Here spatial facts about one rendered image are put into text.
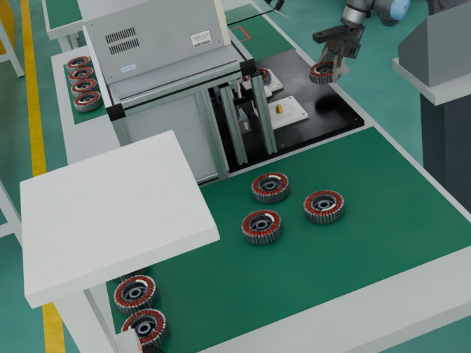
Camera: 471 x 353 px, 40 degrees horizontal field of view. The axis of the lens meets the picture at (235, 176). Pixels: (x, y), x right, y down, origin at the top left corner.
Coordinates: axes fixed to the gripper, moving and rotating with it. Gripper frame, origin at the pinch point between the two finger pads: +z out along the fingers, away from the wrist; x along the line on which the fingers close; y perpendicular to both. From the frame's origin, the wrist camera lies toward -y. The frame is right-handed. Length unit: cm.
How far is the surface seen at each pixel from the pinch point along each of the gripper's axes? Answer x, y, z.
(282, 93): 7.6, -9.0, 12.6
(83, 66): 87, -66, 46
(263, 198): -46, -31, 26
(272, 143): -25.6, -23.8, 17.8
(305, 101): -2.7, -4.6, 10.0
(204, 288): -69, -52, 41
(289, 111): -7.5, -12.1, 13.2
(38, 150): 171, -67, 137
